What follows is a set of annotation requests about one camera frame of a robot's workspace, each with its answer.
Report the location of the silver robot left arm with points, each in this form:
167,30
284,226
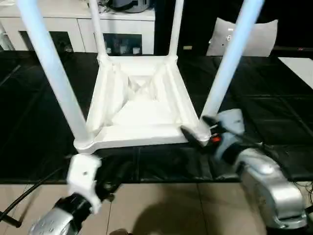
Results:
58,223

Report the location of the black cabinet with yellow label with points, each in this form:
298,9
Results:
195,27

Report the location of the white cabinet with glass doors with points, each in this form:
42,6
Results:
68,24

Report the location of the white cushion with badge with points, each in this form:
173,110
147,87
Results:
259,39

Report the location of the white flat board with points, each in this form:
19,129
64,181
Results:
298,68

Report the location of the black work mat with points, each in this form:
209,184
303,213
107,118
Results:
244,98

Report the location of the cluster of small bottles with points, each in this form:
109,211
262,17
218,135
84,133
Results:
124,45

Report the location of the grey brown curtain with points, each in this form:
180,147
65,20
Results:
6,36

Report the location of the white plastic table leg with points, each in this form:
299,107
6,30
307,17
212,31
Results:
97,29
230,58
176,29
49,63

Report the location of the grey bag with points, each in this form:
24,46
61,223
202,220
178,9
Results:
129,5

